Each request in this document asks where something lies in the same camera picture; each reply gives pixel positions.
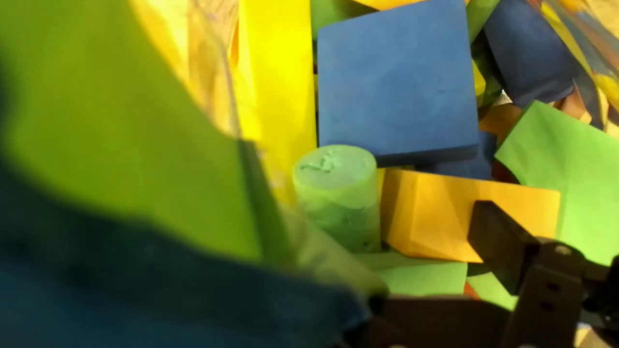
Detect green foam cylinder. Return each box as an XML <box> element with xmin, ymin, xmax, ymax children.
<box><xmin>293</xmin><ymin>145</ymin><xmax>382</xmax><ymax>254</ymax></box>

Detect clear plastic toy basket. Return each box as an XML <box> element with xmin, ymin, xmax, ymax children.
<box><xmin>0</xmin><ymin>0</ymin><xmax>382</xmax><ymax>348</ymax></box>

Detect green foam sheet block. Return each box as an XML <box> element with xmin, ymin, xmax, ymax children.
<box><xmin>496</xmin><ymin>103</ymin><xmax>619</xmax><ymax>265</ymax></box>

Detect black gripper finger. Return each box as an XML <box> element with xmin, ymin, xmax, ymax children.
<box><xmin>469</xmin><ymin>201</ymin><xmax>619</xmax><ymax>348</ymax></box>

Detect orange foam block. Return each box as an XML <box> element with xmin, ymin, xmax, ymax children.
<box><xmin>382</xmin><ymin>171</ymin><xmax>562</xmax><ymax>263</ymax></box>

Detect large blue foam square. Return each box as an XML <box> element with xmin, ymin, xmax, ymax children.
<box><xmin>316</xmin><ymin>0</ymin><xmax>481</xmax><ymax>167</ymax></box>

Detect dark blue foam block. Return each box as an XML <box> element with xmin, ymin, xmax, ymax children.
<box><xmin>484</xmin><ymin>0</ymin><xmax>577</xmax><ymax>109</ymax></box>

